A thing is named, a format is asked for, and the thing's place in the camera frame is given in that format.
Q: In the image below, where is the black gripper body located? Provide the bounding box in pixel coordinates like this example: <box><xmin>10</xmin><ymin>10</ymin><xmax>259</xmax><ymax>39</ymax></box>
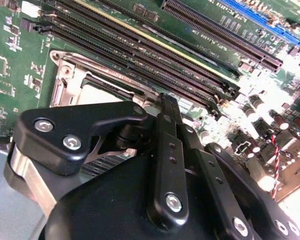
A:
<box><xmin>38</xmin><ymin>153</ymin><xmax>300</xmax><ymax>240</ymax></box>

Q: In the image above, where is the silver CPU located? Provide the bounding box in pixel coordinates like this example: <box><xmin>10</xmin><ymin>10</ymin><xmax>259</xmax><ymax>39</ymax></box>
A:
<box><xmin>76</xmin><ymin>83</ymin><xmax>133</xmax><ymax>107</ymax></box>

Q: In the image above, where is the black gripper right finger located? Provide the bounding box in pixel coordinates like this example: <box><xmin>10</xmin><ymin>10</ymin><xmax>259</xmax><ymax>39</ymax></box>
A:
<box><xmin>173</xmin><ymin>98</ymin><xmax>300</xmax><ymax>240</ymax></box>

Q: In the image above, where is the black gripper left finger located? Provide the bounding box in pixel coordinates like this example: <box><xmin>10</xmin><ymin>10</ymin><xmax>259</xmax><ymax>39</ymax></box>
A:
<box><xmin>3</xmin><ymin>92</ymin><xmax>191</xmax><ymax>228</ymax></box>

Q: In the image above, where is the metal socket cover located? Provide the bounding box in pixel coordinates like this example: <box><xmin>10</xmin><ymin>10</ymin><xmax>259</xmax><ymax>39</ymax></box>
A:
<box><xmin>49</xmin><ymin>49</ymin><xmax>163</xmax><ymax>109</ymax></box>

